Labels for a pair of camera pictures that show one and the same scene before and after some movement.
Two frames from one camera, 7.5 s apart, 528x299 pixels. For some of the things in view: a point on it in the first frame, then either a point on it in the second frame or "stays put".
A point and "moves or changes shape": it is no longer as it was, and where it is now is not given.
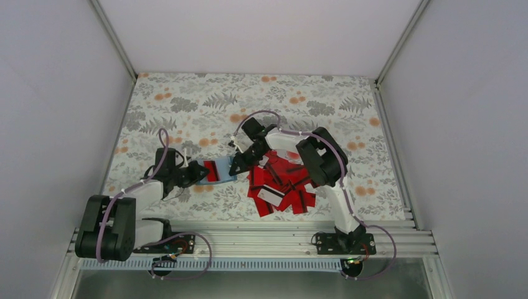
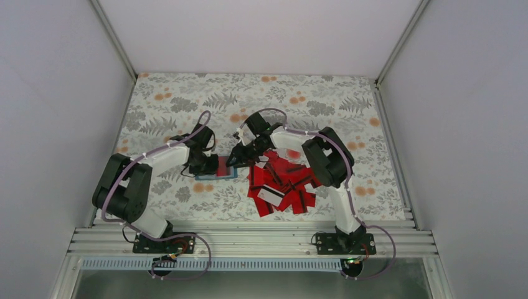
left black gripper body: [179, 179] -> [203, 166]
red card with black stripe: [213, 174] moves or changes shape
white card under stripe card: [270, 195] stays put
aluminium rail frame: [394, 238] stays put
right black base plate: [354, 244] stays put
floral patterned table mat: [202, 113] stays put
